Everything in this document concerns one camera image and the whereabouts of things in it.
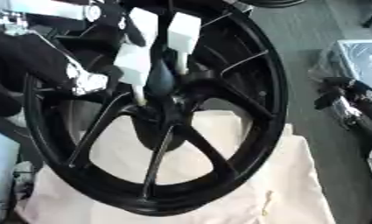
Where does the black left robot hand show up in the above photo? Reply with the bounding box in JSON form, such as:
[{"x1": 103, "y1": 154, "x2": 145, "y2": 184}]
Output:
[{"x1": 0, "y1": 29, "x2": 124, "y2": 118}]

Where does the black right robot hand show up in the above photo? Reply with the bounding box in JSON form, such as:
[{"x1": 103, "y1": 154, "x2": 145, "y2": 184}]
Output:
[{"x1": 312, "y1": 76, "x2": 372, "y2": 144}]

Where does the black spoked wheel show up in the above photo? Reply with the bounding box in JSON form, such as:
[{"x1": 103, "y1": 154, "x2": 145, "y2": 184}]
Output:
[{"x1": 21, "y1": 0, "x2": 290, "y2": 217}]

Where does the clear plastic box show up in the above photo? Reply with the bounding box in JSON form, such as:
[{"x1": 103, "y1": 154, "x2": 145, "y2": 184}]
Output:
[{"x1": 308, "y1": 38, "x2": 372, "y2": 90}]

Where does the black round tyre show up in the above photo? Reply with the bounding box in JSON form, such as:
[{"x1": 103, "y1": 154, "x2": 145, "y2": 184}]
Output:
[{"x1": 237, "y1": 0, "x2": 308, "y2": 9}]

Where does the pale blue panel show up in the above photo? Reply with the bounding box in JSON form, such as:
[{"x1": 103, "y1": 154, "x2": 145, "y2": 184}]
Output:
[{"x1": 0, "y1": 127, "x2": 24, "y2": 224}]

